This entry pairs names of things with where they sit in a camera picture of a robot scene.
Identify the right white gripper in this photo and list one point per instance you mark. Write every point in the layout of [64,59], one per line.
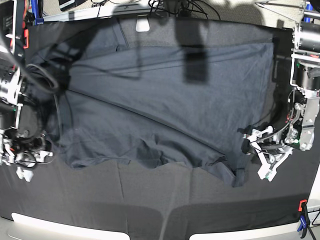
[24,153]

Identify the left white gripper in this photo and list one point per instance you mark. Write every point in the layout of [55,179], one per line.
[271,152]

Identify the dark navy t-shirt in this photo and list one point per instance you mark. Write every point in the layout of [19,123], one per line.
[182,92]

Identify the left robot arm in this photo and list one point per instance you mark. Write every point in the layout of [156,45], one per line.
[304,98]

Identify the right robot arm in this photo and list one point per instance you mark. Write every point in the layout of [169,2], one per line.
[18,111]

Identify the blue orange clamp bottom right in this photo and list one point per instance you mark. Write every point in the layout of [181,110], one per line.
[305,224]

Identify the black table cloth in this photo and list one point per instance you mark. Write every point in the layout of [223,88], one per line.
[173,201]

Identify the red clamp left edge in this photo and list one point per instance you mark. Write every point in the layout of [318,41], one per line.
[26,39]

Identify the blue clamp top left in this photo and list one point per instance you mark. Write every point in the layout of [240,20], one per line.
[37,7]

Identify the white tag on cloth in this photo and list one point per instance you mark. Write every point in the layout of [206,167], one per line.
[142,24]

